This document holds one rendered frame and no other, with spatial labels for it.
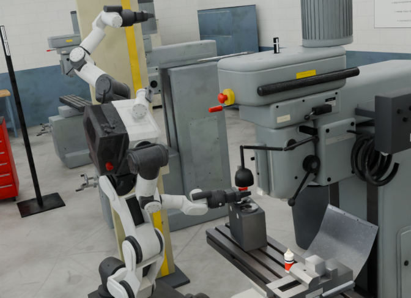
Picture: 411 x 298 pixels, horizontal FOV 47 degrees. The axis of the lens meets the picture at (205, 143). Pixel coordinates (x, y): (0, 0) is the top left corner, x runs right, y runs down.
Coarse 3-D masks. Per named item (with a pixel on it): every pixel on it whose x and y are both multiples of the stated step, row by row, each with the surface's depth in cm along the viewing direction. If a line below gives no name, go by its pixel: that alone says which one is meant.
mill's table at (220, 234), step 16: (224, 224) 259; (208, 240) 253; (224, 240) 239; (272, 240) 234; (224, 256) 238; (240, 256) 223; (256, 256) 221; (272, 256) 220; (256, 272) 211; (272, 272) 211
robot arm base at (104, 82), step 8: (104, 80) 213; (112, 80) 212; (96, 88) 215; (104, 88) 212; (112, 88) 211; (128, 88) 223; (96, 96) 214; (112, 96) 211; (120, 96) 216; (128, 96) 222
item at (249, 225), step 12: (228, 204) 240; (240, 204) 233; (252, 204) 230; (240, 216) 222; (252, 216) 223; (264, 216) 224; (240, 228) 226; (252, 228) 224; (264, 228) 226; (240, 240) 230; (252, 240) 226; (264, 240) 228
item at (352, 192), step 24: (360, 168) 206; (408, 168) 200; (336, 192) 224; (360, 192) 210; (384, 192) 199; (408, 192) 204; (360, 216) 213; (384, 216) 202; (408, 216) 206; (384, 240) 206; (408, 240) 208; (384, 264) 209; (408, 264) 211; (384, 288) 212; (408, 288) 214
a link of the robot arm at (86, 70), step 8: (80, 48) 228; (72, 56) 228; (80, 56) 226; (72, 64) 227; (80, 64) 226; (88, 64) 226; (80, 72) 226; (88, 72) 224; (96, 72) 222; (104, 72) 223; (88, 80) 224
